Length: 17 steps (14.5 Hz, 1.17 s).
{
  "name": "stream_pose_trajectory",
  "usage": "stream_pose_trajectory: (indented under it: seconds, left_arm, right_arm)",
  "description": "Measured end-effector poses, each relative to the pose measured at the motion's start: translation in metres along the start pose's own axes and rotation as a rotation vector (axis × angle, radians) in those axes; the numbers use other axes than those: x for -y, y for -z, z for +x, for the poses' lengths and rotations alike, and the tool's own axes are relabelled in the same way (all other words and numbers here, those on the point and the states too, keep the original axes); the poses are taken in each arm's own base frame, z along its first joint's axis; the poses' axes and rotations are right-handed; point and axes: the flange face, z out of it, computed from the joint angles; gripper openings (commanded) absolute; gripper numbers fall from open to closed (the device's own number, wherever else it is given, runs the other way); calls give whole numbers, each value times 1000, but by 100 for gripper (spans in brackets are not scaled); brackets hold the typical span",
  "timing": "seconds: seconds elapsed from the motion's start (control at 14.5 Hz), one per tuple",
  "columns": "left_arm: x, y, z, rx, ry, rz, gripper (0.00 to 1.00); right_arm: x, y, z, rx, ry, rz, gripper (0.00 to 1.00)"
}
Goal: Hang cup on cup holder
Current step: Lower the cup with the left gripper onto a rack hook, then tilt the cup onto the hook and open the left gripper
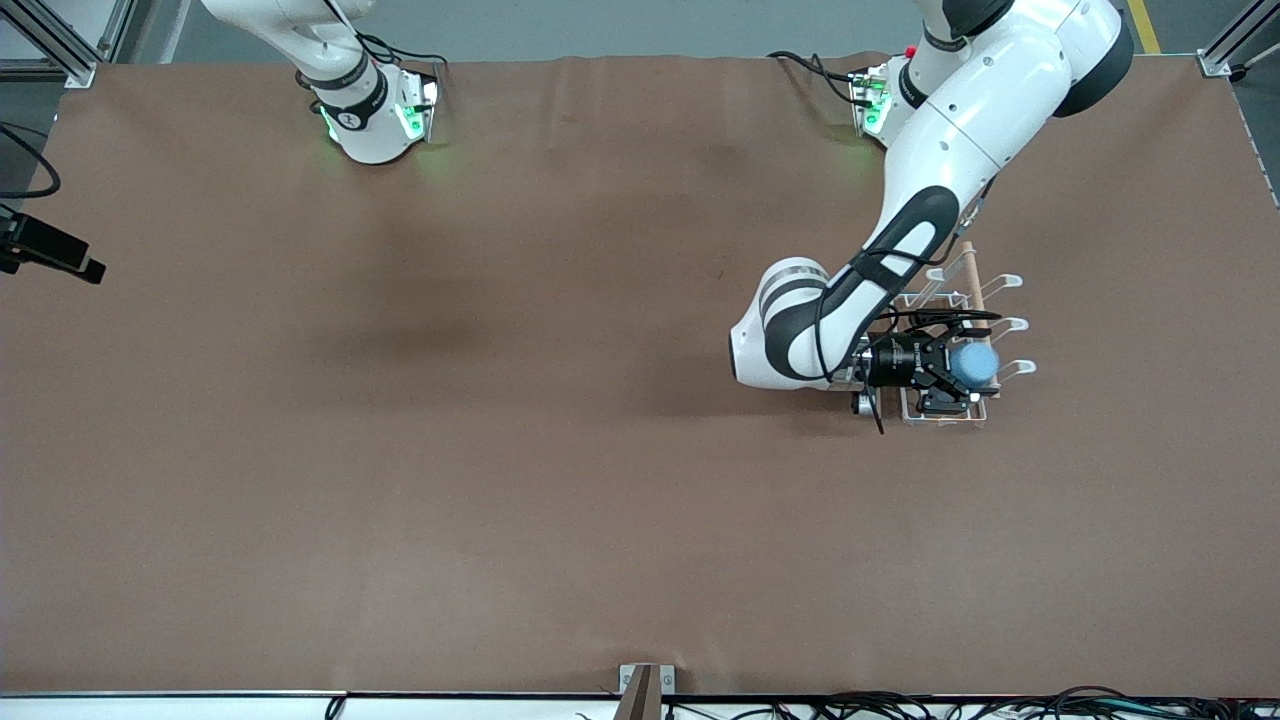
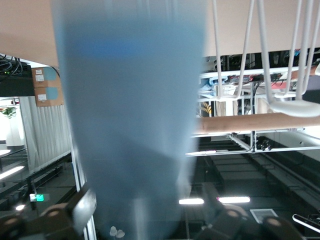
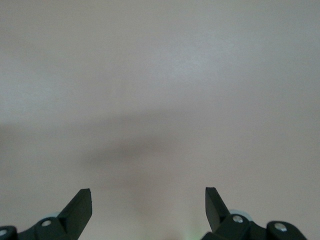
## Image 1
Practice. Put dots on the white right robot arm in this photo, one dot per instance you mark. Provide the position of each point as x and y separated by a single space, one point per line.
365 120

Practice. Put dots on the silver camera mount bracket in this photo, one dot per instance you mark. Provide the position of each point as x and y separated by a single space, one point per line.
667 680

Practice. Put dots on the metal arm base bracket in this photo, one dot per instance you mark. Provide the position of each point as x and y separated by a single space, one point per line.
420 110
868 100

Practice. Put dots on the aluminium frame profile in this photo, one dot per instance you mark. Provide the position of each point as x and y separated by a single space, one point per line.
1215 62
70 50

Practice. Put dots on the blue plastic cup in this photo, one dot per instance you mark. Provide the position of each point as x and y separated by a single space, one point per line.
975 365

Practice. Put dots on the brown table cover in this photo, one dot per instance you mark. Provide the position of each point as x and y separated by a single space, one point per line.
500 450

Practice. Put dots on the dark brown mount bar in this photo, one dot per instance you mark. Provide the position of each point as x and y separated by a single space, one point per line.
640 700

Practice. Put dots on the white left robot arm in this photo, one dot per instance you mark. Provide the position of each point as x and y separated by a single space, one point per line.
960 120

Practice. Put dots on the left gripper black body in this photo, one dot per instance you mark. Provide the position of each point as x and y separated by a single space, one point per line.
897 361

